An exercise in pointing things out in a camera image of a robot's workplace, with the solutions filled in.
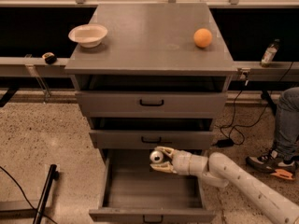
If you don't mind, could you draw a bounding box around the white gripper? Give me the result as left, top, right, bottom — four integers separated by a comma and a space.
150, 147, 192, 175

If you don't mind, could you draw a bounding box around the green soda can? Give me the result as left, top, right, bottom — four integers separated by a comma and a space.
149, 150, 164, 164

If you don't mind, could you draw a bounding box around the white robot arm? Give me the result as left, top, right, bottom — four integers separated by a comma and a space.
149, 147, 299, 224

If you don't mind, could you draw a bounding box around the grey open bottom drawer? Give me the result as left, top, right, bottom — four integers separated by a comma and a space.
89, 149, 215, 224

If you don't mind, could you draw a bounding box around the grey middle drawer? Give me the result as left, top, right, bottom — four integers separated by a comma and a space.
90, 130, 213, 149

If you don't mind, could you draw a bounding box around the grey drawer cabinet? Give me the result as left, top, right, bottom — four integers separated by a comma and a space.
65, 3, 235, 136

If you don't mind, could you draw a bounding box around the grey top drawer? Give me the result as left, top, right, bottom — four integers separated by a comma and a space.
76, 91, 227, 119

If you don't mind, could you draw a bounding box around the black metal stand leg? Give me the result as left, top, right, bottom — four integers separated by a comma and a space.
33, 164, 59, 224

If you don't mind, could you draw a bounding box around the grey orange sneaker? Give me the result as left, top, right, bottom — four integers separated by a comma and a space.
246, 149, 297, 180

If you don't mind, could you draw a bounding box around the blue jeans leg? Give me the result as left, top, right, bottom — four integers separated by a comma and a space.
274, 87, 299, 161

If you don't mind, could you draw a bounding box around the orange fruit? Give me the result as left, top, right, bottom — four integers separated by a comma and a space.
193, 28, 212, 48

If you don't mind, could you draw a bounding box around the white paper bowl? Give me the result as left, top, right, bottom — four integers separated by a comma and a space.
68, 24, 107, 48

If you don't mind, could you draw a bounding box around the glass bottle with label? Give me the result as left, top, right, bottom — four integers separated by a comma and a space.
261, 39, 280, 67

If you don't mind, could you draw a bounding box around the black yellow tape measure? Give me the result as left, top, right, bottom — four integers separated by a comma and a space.
42, 52, 57, 64

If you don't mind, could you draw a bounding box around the metal clamp on rail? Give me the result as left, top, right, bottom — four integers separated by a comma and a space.
238, 68, 250, 80

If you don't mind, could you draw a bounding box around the grey metal rail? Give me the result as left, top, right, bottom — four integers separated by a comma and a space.
0, 57, 299, 82

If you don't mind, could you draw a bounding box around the black floor cable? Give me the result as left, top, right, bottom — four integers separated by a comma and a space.
0, 165, 60, 224

